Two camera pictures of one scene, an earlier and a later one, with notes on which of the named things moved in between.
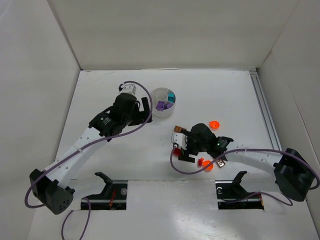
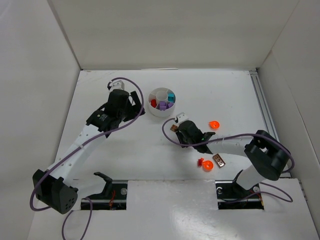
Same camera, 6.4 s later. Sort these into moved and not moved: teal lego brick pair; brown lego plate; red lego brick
Moved: red lego brick
Not moved: teal lego brick pair; brown lego plate
